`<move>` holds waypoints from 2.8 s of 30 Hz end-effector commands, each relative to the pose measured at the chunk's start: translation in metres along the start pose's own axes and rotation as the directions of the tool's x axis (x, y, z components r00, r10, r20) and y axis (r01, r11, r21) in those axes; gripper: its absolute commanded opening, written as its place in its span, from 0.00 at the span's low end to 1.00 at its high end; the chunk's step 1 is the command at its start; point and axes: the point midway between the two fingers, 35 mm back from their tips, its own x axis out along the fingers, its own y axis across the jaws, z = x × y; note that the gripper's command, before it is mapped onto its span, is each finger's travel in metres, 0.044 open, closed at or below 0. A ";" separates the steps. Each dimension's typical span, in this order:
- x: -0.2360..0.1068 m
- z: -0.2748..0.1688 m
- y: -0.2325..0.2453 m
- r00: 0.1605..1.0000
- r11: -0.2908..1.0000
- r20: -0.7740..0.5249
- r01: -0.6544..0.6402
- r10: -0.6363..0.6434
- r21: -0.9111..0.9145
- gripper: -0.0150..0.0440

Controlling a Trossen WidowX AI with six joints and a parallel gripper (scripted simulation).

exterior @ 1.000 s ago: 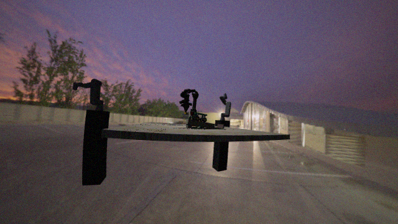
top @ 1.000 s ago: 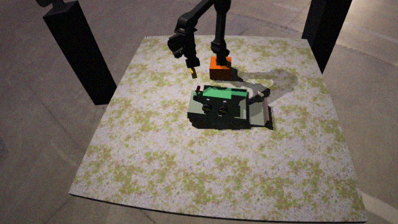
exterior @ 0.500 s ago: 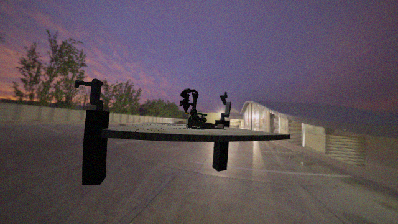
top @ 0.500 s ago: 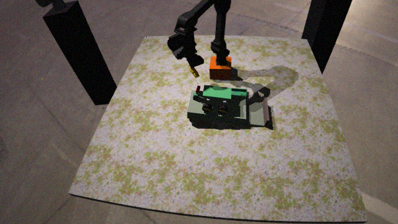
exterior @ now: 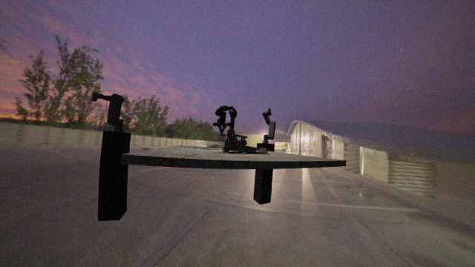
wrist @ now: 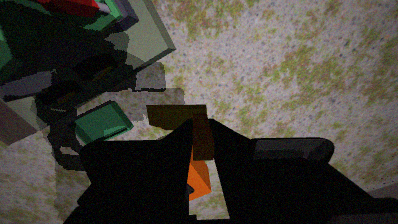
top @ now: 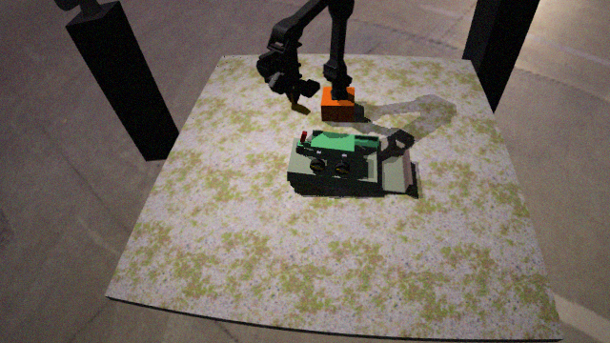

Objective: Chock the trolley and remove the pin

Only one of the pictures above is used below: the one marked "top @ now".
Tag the green tray walls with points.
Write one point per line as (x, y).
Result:
(368, 137)

